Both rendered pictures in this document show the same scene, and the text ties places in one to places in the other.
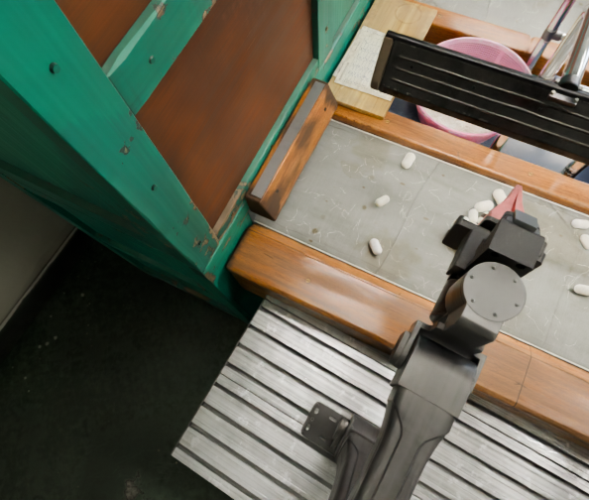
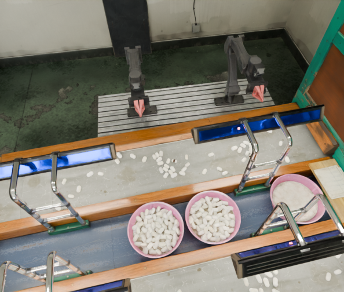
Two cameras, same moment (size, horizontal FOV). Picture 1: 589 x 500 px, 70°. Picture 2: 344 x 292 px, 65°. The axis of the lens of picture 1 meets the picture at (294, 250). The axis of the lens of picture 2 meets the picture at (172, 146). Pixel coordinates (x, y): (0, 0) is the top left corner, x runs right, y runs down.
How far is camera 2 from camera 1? 1.45 m
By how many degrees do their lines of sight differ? 49
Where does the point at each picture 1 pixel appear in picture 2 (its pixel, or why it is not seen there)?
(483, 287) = (257, 59)
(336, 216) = not seen: hidden behind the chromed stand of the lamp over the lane
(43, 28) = (341, 14)
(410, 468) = (240, 50)
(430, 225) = (261, 146)
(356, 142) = (307, 156)
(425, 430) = (242, 54)
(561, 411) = (197, 122)
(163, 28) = not seen: outside the picture
